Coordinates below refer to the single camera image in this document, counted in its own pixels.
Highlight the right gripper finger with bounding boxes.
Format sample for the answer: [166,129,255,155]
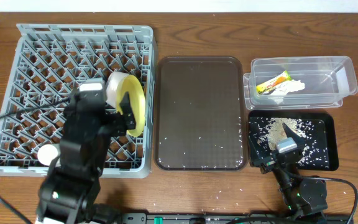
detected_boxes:
[248,136,263,167]
[282,123,305,146]

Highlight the white tissue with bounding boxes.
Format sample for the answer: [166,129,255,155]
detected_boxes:
[270,80,305,104]

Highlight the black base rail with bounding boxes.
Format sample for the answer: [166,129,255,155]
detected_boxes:
[82,205,354,224]

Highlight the dark brown serving tray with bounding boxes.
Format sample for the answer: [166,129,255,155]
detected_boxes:
[154,56,249,171]

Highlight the yellow plate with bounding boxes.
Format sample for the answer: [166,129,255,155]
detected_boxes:
[116,75,145,137]

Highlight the white cup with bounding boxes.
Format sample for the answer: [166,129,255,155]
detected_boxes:
[37,144,60,166]

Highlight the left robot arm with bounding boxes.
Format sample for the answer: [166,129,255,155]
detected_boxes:
[36,91,136,223]

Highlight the rice and nut scraps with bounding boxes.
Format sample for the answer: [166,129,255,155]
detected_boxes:
[250,117,330,170]

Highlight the yellow green snack wrapper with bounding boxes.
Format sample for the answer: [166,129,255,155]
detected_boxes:
[256,70,293,95]

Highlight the clear plastic bin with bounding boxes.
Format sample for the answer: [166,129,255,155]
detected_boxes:
[243,56,358,110]

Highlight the black waste tray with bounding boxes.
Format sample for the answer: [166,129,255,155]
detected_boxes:
[248,111,339,171]

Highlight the white bowl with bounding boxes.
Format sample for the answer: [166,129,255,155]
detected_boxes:
[106,72,129,108]

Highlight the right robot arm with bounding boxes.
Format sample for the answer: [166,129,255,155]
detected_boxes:
[248,124,328,220]

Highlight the grey dishwasher rack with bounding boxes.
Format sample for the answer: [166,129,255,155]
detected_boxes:
[0,24,157,179]

